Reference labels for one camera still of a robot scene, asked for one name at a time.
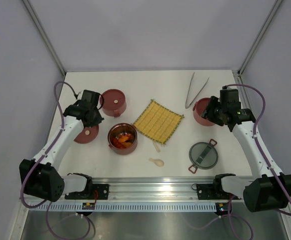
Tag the metal tongs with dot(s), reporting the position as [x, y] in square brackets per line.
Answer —
[196, 85]

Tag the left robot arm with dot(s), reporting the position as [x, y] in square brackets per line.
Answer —
[39, 176]

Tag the red steel bowl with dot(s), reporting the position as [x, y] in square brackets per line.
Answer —
[202, 121]
[115, 110]
[123, 128]

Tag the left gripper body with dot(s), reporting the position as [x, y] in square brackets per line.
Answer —
[97, 118]

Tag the aluminium rail frame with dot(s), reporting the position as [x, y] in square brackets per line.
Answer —
[32, 224]

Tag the white slotted cable duct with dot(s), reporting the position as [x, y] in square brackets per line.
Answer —
[142, 207]

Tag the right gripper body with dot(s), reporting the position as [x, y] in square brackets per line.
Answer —
[216, 116]

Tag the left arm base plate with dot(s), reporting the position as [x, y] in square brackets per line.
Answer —
[95, 191]

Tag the beige spoon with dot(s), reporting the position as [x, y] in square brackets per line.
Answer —
[157, 162]

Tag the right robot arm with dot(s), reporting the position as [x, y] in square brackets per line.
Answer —
[270, 188]

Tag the bamboo woven tray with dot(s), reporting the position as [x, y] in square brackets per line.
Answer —
[157, 122]

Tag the red sausage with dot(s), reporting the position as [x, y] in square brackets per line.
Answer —
[117, 144]

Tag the fried chicken piece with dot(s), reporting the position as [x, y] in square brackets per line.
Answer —
[127, 144]

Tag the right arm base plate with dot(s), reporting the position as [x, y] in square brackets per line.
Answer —
[207, 191]

